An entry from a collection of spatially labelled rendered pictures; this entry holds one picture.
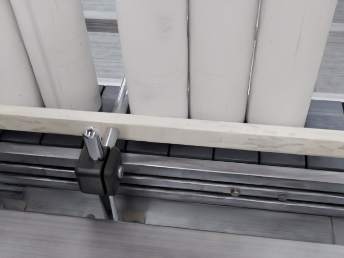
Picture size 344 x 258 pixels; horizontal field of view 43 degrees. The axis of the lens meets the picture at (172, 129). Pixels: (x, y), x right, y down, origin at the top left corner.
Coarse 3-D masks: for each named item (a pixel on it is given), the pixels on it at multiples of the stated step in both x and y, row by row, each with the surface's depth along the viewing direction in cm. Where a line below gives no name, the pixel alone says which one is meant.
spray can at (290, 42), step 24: (264, 0) 30; (288, 0) 28; (312, 0) 28; (336, 0) 29; (264, 24) 31; (288, 24) 29; (312, 24) 29; (264, 48) 32; (288, 48) 30; (312, 48) 30; (264, 72) 33; (288, 72) 32; (312, 72) 32; (264, 96) 34; (288, 96) 33; (264, 120) 36; (288, 120) 35
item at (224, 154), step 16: (112, 96) 42; (128, 112) 41; (320, 112) 40; (336, 112) 40; (320, 128) 38; (336, 128) 38; (32, 144) 40; (48, 144) 39; (64, 144) 38; (80, 144) 38; (128, 144) 38; (144, 144) 38; (160, 144) 38; (176, 144) 38; (224, 160) 37; (240, 160) 36; (256, 160) 36; (272, 160) 36; (288, 160) 36; (304, 160) 36; (320, 160) 36; (336, 160) 36
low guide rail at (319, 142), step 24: (0, 120) 37; (24, 120) 36; (48, 120) 36; (72, 120) 35; (96, 120) 35; (120, 120) 35; (144, 120) 35; (168, 120) 35; (192, 120) 35; (192, 144) 35; (216, 144) 35; (240, 144) 35; (264, 144) 34; (288, 144) 34; (312, 144) 33; (336, 144) 33
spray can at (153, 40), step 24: (120, 0) 29; (144, 0) 28; (168, 0) 28; (120, 24) 31; (144, 24) 29; (168, 24) 30; (144, 48) 31; (168, 48) 31; (144, 72) 32; (168, 72) 32; (144, 96) 34; (168, 96) 34
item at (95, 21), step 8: (88, 16) 37; (96, 16) 37; (104, 16) 37; (112, 16) 37; (88, 24) 38; (96, 24) 37; (104, 24) 37; (112, 24) 37; (256, 24) 36; (336, 24) 35; (112, 32) 38; (336, 32) 35; (328, 40) 35; (336, 40) 35
